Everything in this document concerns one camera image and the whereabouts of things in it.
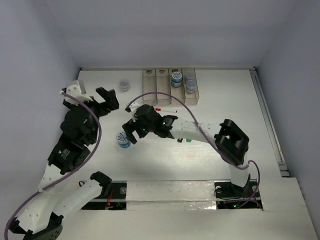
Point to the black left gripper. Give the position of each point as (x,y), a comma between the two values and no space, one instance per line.
(111,104)

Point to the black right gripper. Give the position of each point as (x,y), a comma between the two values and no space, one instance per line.
(129,126)

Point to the blue cleaning gel jar front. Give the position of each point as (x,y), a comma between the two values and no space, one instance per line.
(122,140)

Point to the blue cleaning gel jar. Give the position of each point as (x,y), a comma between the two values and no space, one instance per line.
(176,79)
(122,140)

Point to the blue cleaning gel jar back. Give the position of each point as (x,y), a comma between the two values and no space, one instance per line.
(176,79)

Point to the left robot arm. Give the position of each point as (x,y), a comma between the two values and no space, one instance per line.
(42,215)

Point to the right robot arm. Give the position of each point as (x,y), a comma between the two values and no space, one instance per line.
(226,138)

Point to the red capped white marker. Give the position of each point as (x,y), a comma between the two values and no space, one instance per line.
(166,110)

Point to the clear four-compartment organizer tray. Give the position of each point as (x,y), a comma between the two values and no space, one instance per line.
(157,82)

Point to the white foam front board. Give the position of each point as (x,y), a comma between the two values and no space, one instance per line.
(183,210)

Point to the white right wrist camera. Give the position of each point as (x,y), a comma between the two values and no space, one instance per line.
(131,108)

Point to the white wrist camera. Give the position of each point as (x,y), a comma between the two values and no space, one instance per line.
(131,108)
(77,90)

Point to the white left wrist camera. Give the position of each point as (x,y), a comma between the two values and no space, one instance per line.
(77,90)

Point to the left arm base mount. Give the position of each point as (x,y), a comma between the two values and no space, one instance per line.
(113,201)

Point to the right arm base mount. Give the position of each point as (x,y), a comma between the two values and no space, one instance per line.
(232,197)

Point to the metal rail right side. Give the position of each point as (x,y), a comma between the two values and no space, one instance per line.
(283,168)

